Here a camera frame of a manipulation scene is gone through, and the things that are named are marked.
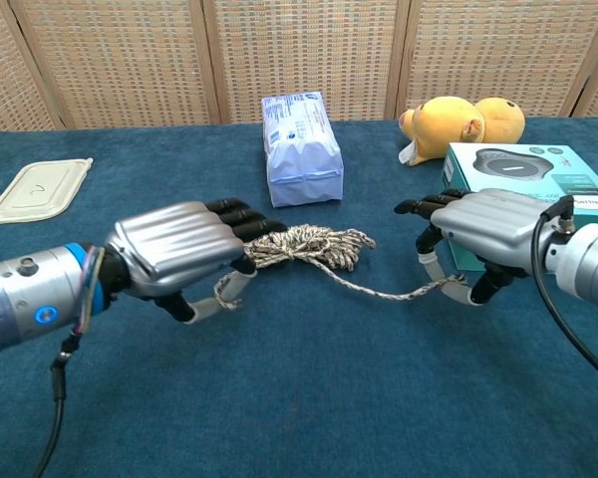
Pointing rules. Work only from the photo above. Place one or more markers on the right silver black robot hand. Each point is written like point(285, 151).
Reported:
point(488, 229)

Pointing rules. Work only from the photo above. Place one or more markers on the woven bamboo folding screen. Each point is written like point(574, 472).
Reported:
point(299, 55)

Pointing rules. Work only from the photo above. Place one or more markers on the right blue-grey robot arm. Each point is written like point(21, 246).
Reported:
point(588, 264)

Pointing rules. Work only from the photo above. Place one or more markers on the dark blue table cloth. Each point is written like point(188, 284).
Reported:
point(299, 388)

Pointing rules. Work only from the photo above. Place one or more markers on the blue white plastic package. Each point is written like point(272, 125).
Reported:
point(301, 154)

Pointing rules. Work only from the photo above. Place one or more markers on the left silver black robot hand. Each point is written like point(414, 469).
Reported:
point(179, 239)

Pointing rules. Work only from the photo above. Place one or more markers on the yellow plush toy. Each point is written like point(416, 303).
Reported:
point(448, 127)

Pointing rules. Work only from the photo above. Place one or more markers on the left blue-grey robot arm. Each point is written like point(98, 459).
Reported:
point(20, 294)

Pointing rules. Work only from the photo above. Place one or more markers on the white lidded food container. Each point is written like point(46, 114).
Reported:
point(35, 191)

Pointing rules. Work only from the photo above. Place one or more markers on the teal speaker product box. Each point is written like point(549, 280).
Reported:
point(528, 167)

